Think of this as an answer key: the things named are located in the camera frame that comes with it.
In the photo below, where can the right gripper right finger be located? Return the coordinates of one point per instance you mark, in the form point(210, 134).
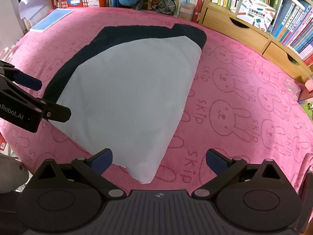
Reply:
point(237, 179)

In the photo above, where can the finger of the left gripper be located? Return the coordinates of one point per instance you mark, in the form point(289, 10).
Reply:
point(49, 110)
point(13, 74)

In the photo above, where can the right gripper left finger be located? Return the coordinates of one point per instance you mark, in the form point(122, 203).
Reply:
point(81, 173)

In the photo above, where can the navy white zip jacket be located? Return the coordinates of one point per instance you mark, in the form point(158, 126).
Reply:
point(127, 90)

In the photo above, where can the blue printed paper sheet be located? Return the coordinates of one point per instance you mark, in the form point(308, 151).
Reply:
point(51, 19)

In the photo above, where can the white paper boxes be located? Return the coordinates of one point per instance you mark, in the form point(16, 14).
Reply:
point(33, 11)

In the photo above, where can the pink wooden toy shelf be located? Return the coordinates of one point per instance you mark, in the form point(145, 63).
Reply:
point(305, 96)

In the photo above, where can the black miniature bicycle model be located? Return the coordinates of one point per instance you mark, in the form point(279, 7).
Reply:
point(166, 7)

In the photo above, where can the wooden drawer organizer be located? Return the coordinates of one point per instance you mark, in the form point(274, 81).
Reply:
point(224, 21)

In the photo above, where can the row of slanted books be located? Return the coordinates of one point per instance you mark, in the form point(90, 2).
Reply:
point(287, 21)

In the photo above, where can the translucent plastic cup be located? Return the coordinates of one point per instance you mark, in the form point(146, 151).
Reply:
point(186, 11)

